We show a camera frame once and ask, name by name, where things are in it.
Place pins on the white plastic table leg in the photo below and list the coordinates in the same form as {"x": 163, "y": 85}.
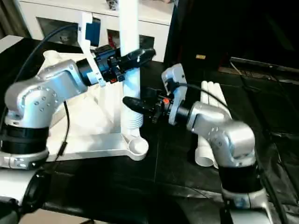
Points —
{"x": 211, "y": 86}
{"x": 129, "y": 28}
{"x": 203, "y": 149}
{"x": 217, "y": 89}

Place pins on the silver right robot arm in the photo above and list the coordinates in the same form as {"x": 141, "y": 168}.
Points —
{"x": 222, "y": 130}

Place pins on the white plastic table top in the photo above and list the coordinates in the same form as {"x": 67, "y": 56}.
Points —
{"x": 93, "y": 130}

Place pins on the black long rail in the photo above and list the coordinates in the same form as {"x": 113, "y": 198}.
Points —
{"x": 264, "y": 64}

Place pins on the white glass door cabinet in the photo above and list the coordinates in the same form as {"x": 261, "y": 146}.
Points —
{"x": 151, "y": 21}

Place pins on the small yellow label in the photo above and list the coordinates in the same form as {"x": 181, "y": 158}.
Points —
{"x": 200, "y": 56}

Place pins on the grey curtain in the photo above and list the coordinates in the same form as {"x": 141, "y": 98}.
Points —
{"x": 11, "y": 16}

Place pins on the black box with label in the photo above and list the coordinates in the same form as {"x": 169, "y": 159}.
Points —
{"x": 198, "y": 28}

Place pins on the black work mat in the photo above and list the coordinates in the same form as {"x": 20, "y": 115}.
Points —
{"x": 187, "y": 182}

